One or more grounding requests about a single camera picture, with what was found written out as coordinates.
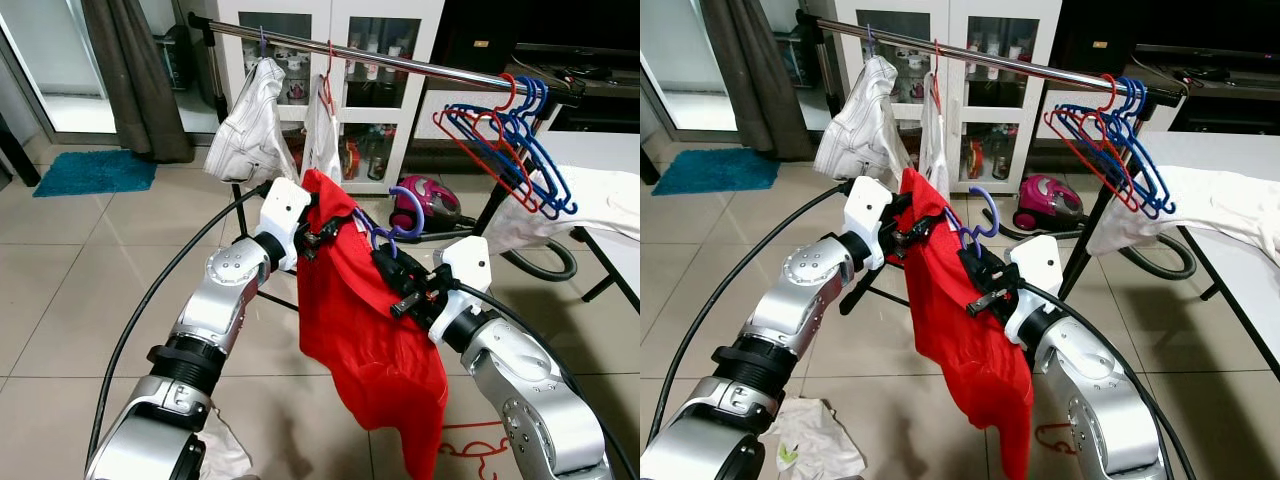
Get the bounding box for red shirt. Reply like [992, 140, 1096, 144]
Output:
[296, 168, 450, 480]
[893, 168, 1034, 480]

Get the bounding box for magenta vacuum cleaner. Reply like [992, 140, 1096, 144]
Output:
[1012, 173, 1086, 233]
[390, 175, 464, 233]

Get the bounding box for thin white garment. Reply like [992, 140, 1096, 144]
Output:
[300, 88, 347, 187]
[915, 95, 951, 196]

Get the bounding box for white shirt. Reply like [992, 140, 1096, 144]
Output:
[813, 55, 906, 183]
[204, 56, 299, 184]

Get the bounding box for teal floor mat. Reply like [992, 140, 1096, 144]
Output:
[652, 148, 781, 196]
[33, 150, 158, 198]

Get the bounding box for large white cloth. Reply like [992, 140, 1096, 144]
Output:
[1085, 163, 1280, 267]
[484, 163, 641, 257]

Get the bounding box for dark grey curtain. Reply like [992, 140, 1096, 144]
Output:
[82, 0, 196, 165]
[700, 0, 816, 163]

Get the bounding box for white glass-door cabinet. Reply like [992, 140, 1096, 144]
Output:
[830, 0, 1063, 196]
[213, 0, 447, 197]

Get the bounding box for white cloth with green print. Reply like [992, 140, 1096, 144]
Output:
[762, 395, 867, 480]
[198, 408, 257, 480]

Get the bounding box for white table with black legs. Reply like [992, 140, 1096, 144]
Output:
[1140, 130, 1280, 351]
[530, 130, 641, 313]

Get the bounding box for dark TV stand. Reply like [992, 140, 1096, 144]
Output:
[428, 0, 641, 136]
[1050, 0, 1280, 136]

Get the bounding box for glass sliding door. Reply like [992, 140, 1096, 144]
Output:
[0, 0, 126, 136]
[640, 0, 741, 136]

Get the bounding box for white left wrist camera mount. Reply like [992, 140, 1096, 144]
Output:
[258, 178, 313, 273]
[843, 177, 894, 271]

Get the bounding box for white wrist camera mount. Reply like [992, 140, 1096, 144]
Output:
[430, 236, 493, 343]
[843, 177, 894, 271]
[258, 178, 313, 273]
[1003, 236, 1061, 346]

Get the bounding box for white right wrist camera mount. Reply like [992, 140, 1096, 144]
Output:
[1003, 236, 1061, 346]
[430, 236, 493, 343]

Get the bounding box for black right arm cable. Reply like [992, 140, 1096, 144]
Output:
[452, 283, 637, 480]
[1020, 283, 1196, 480]

